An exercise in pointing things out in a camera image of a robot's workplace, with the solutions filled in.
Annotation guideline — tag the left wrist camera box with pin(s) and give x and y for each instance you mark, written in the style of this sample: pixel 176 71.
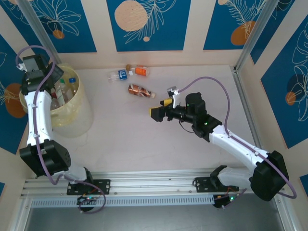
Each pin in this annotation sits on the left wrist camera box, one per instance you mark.
pixel 21 67

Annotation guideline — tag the blue label white cap bottle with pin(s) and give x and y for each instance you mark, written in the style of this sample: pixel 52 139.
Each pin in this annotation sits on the blue label white cap bottle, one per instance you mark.
pixel 121 74

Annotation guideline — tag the copper brown label bottle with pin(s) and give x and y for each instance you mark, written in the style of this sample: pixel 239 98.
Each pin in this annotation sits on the copper brown label bottle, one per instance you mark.
pixel 138 90

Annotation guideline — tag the aluminium frame post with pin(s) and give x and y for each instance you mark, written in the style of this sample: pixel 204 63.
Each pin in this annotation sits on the aluminium frame post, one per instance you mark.
pixel 255 31
pixel 41 31

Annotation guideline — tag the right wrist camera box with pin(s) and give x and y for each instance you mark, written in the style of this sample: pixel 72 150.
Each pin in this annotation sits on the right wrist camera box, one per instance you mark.
pixel 175 98

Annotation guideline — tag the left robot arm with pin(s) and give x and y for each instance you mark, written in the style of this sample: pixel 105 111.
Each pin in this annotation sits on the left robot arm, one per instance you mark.
pixel 39 120

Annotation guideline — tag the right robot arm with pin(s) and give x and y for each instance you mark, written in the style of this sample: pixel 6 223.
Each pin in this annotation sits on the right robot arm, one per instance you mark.
pixel 235 144

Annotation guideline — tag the white bottle green cap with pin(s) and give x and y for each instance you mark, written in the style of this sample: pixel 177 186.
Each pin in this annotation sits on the white bottle green cap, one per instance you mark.
pixel 63 91

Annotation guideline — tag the control circuit board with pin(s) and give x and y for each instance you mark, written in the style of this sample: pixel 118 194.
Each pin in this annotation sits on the control circuit board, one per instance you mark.
pixel 87 199
pixel 226 199

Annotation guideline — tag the translucent yellow plastic bin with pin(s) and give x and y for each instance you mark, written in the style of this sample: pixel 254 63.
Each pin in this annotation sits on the translucent yellow plastic bin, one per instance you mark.
pixel 72 120

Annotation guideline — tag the orange label brown cap bottle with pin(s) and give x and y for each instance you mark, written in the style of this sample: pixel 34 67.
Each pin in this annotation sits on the orange label brown cap bottle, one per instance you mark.
pixel 140 71

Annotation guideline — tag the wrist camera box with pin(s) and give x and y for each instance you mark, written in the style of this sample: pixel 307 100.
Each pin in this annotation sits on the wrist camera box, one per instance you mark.
pixel 175 98
pixel 21 67

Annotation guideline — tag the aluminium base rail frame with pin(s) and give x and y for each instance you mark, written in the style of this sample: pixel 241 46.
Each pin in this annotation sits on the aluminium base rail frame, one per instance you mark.
pixel 154 178

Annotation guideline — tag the aluminium side rail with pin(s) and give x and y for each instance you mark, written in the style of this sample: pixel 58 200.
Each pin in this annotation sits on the aluminium side rail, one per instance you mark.
pixel 240 91

